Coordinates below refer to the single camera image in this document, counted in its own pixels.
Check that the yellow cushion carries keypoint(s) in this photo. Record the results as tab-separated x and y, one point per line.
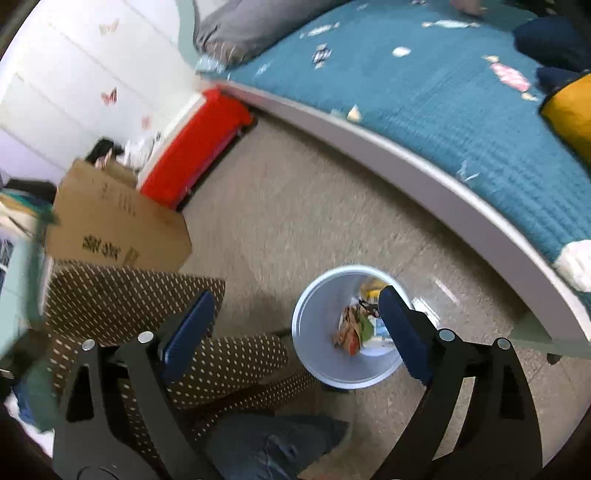
570	120

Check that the pink butterfly sticker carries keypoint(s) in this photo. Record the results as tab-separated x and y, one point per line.
109	96

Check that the white plastic bag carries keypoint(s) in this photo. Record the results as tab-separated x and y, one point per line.
136	150

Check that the large cardboard box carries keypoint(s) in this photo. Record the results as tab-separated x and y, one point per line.
120	217

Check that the grey quilt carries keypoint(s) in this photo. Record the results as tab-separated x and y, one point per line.
258	27

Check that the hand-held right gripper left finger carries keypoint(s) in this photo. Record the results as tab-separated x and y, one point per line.
189	334

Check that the olive green carton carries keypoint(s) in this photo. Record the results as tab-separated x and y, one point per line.
368	327

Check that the white fluffy cloth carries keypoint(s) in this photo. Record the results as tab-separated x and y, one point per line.
575	267

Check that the dark green cloth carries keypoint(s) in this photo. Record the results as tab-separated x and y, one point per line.
39	392

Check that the light blue bunk bed frame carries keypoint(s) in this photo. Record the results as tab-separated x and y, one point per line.
415	166

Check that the black cloth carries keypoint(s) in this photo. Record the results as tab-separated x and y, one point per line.
104	150

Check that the white wardrobe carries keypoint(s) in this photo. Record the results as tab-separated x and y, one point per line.
69	69

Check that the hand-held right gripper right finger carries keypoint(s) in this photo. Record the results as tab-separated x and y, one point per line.
401	332

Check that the light blue staircase cabinet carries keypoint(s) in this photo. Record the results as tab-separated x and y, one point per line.
23	277

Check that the red storage box white lid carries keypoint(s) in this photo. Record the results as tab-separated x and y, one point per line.
194	143

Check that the teal printed bedsheet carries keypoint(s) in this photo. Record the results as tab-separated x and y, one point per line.
415	83

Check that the pale butterfly sticker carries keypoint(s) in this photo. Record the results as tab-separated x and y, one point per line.
109	25

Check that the brown polka dot tablecloth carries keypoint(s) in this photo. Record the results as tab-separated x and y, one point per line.
115	295

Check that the small pink wall sticker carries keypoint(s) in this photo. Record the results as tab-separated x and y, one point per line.
146	122

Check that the white trash bin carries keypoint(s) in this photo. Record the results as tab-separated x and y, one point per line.
323	355

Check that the red paper bag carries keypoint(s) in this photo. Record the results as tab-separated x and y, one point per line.
348	330

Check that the blue white carton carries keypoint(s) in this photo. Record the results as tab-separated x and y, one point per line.
381	330

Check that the yellow paper bag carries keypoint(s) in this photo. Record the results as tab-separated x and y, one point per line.
371	288

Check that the grey denim cloth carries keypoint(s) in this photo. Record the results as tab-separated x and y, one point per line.
277	447

